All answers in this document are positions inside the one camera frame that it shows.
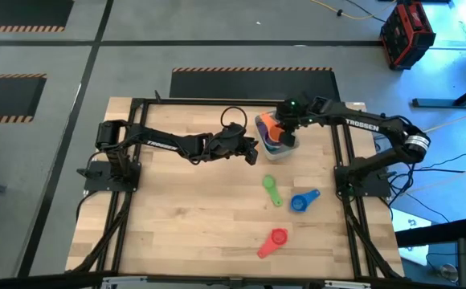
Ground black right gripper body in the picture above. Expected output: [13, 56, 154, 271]
[274, 97, 311, 134]

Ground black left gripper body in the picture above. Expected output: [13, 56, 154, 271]
[211, 123, 255, 161]

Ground orange measuring cup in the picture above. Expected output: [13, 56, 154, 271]
[260, 112, 287, 142]

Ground green measuring cup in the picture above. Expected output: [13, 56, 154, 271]
[261, 173, 284, 208]

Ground blue measuring cup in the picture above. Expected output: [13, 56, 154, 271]
[289, 188, 321, 214]

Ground red measuring cup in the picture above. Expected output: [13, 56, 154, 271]
[256, 227, 289, 260]

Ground clear plastic container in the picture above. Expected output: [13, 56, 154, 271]
[253, 109, 300, 162]

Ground black striped floor mat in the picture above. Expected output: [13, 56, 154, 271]
[0, 72, 48, 125]
[0, 0, 76, 34]
[169, 67, 341, 102]

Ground red black tool case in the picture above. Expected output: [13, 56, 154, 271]
[379, 0, 437, 71]

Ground black desk leg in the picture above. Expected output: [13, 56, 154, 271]
[411, 77, 466, 110]

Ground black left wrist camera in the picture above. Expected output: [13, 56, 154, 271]
[243, 140, 260, 167]

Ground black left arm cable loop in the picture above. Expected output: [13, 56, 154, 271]
[219, 105, 249, 130]

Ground black aluminium table frame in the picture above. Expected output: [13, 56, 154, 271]
[67, 89, 405, 282]

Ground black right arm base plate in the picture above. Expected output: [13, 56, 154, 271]
[334, 165, 393, 198]

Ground yellow cable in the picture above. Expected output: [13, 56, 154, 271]
[310, 0, 398, 22]

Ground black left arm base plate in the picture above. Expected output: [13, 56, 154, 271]
[76, 159, 142, 193]

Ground black floor cables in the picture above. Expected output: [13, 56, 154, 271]
[388, 151, 466, 224]

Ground black camera rig bar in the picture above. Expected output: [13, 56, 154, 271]
[0, 271, 466, 289]

